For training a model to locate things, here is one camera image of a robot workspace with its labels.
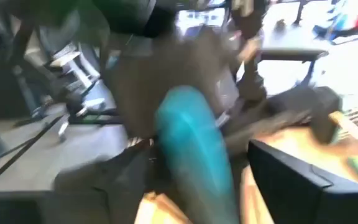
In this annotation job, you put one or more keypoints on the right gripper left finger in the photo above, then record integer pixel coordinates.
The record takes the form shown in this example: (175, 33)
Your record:
(89, 202)

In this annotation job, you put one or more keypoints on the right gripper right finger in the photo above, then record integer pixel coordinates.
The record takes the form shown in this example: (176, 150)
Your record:
(306, 205)

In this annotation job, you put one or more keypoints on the teal silicone spatula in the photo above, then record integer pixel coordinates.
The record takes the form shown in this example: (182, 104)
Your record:
(194, 149)

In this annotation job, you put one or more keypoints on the blue white box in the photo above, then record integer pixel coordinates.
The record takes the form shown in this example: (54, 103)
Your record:
(342, 25)

